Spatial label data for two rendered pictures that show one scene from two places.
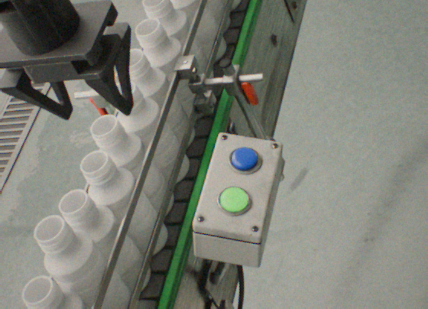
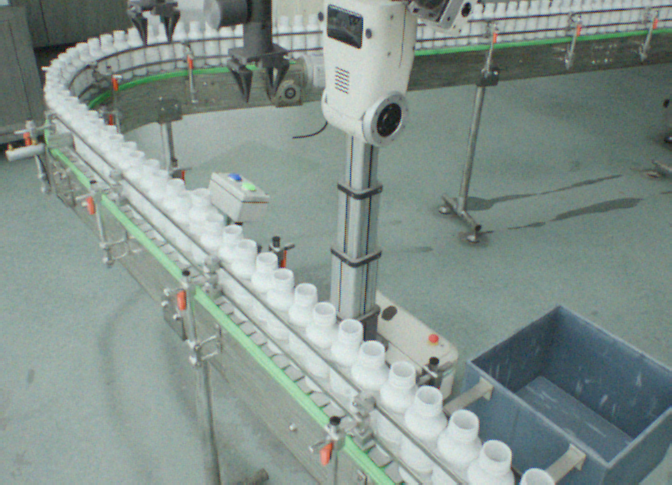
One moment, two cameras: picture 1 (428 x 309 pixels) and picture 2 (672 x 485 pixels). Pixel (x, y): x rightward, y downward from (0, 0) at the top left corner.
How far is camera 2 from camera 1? 1.23 m
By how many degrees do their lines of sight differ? 57
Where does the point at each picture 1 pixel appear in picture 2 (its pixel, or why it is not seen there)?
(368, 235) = (107, 380)
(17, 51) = (254, 54)
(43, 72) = (268, 61)
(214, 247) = (248, 211)
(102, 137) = (164, 177)
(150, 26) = (125, 147)
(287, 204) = (33, 392)
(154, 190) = not seen: hidden behind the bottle
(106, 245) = not seen: hidden behind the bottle
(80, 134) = not seen: outside the picture
